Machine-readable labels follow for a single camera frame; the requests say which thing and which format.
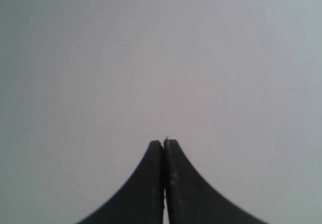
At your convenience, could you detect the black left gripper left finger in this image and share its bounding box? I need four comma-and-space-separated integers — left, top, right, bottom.
81, 140, 164, 223

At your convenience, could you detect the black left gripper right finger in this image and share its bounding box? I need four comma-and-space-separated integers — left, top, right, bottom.
164, 138, 265, 224

